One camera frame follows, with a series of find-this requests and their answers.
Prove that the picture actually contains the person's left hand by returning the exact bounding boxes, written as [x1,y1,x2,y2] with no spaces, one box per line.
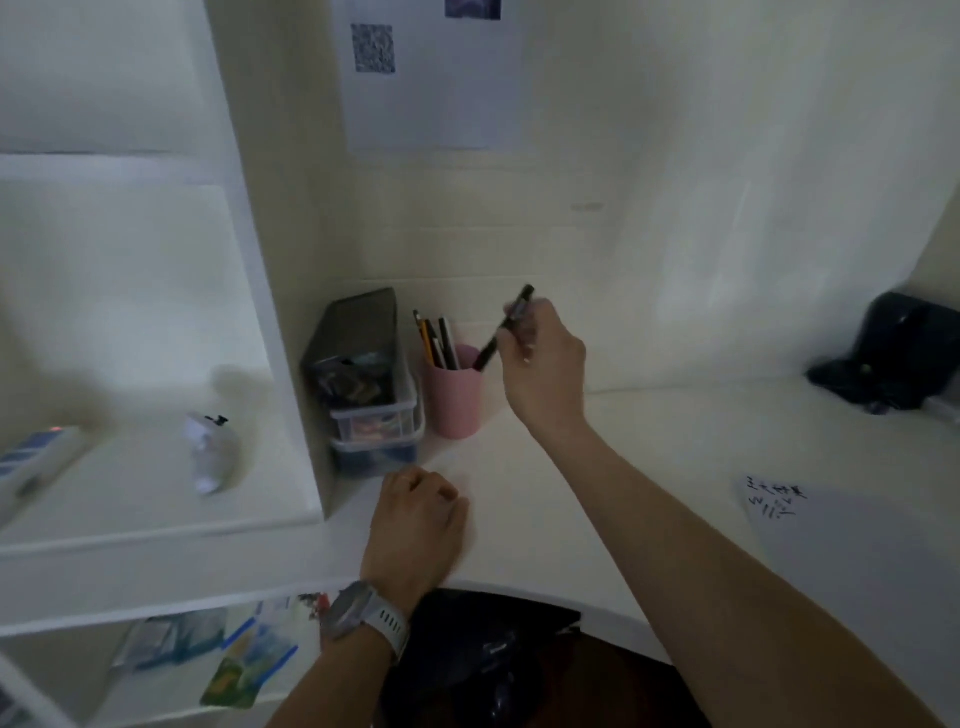
[361,466,471,603]

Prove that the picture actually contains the person's right hand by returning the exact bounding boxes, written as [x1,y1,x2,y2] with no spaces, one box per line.
[498,297,590,438]

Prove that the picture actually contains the person's right forearm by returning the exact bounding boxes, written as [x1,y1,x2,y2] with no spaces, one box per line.
[528,420,948,728]

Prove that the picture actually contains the person's left forearm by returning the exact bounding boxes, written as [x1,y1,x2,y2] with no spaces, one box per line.
[262,628,397,728]

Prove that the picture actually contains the clear plastic storage box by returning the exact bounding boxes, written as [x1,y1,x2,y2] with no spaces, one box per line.
[330,408,427,480]
[327,366,418,445]

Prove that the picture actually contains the pink pen cup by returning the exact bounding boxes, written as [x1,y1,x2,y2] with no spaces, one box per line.
[420,344,486,441]

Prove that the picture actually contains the grey wristwatch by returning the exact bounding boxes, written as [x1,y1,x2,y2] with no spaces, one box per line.
[321,580,413,663]

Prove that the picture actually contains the black plastic bag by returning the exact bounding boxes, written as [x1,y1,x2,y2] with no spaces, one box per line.
[378,588,583,728]

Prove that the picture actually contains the dark grey storage box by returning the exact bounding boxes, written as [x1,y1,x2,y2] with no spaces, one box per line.
[300,287,399,412]

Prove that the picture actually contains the white paper sheet with codes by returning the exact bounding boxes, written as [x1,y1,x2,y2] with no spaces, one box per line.
[330,0,528,156]

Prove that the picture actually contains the person's dark trousers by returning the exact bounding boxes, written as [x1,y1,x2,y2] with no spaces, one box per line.
[517,632,712,728]

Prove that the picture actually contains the blue and white packet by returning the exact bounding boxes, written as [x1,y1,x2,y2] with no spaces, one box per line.
[112,608,228,673]

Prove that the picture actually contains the white shelf unit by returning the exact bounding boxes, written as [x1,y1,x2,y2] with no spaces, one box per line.
[0,0,354,728]

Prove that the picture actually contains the black glossy bag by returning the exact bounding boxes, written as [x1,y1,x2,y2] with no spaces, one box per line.
[805,291,960,415]

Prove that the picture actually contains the white paper with handwriting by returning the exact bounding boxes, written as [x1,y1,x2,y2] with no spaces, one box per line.
[741,473,960,680]

